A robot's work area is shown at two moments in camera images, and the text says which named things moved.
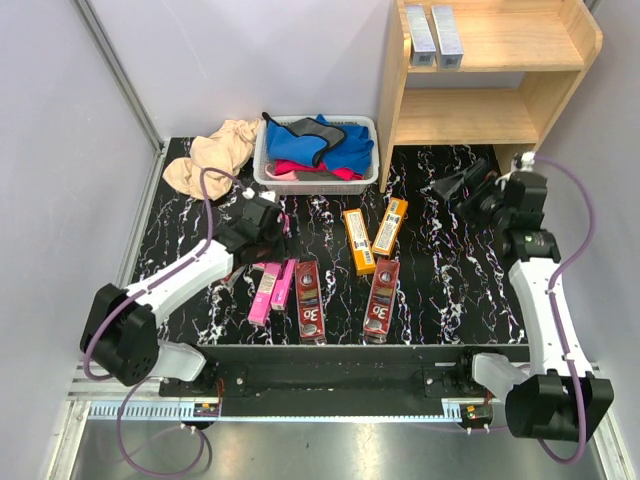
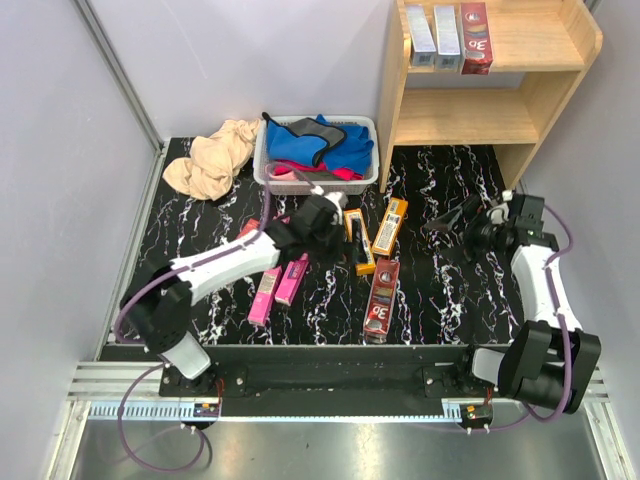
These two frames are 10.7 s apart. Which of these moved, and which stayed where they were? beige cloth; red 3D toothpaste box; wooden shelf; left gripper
Moved: left gripper; red 3D toothpaste box
Stayed: wooden shelf; beige cloth
